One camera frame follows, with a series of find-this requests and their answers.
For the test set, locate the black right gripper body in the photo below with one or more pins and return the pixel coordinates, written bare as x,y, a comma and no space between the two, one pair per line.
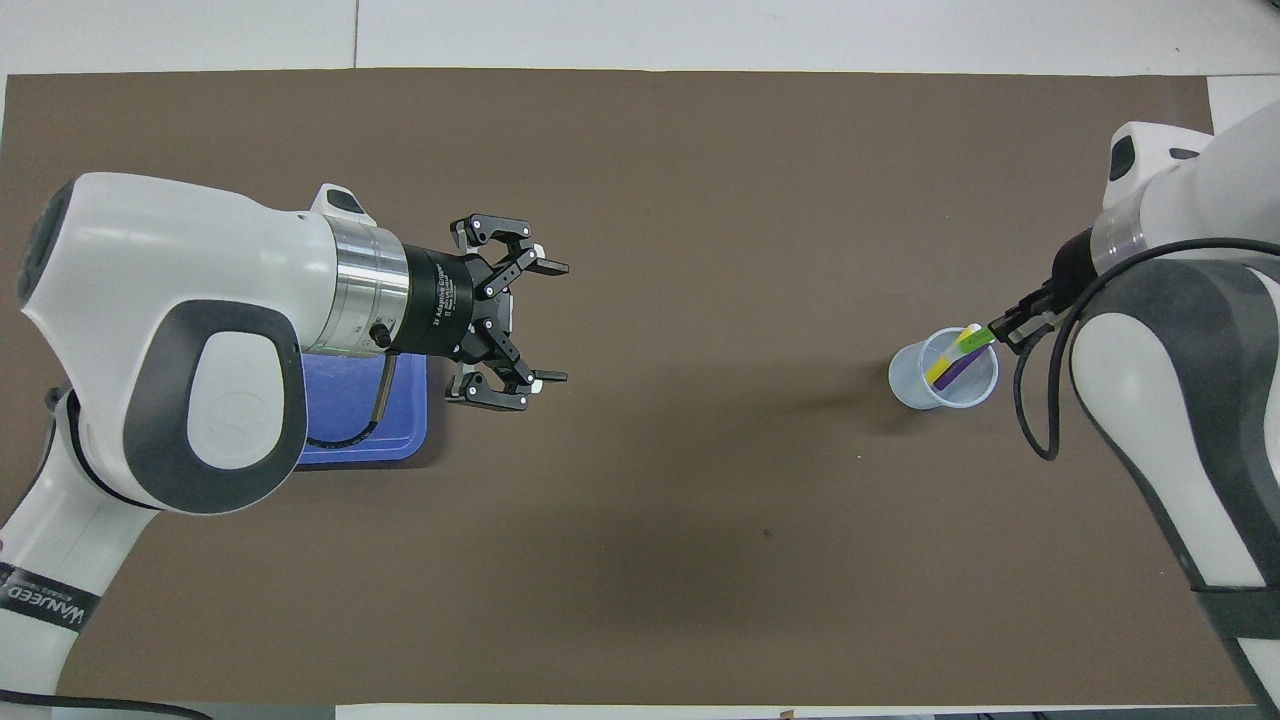
1075,270

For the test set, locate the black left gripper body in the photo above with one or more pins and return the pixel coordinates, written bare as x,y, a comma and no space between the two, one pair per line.
445,305

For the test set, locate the green pen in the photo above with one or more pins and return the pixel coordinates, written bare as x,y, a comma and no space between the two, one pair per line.
975,340

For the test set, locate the purple pen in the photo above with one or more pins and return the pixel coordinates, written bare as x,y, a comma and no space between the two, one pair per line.
962,372

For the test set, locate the yellow pen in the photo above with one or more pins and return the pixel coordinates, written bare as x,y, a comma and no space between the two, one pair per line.
945,365

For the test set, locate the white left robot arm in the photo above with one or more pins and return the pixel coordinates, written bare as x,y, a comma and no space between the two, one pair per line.
200,260

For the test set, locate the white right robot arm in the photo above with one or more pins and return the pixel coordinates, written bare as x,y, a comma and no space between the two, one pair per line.
1200,200

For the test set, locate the clear plastic cup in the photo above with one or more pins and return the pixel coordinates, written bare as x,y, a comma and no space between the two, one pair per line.
915,390

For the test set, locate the blue plastic tray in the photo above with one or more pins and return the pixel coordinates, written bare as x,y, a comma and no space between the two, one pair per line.
410,440

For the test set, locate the brown table mat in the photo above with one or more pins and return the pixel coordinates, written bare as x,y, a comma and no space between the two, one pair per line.
700,550

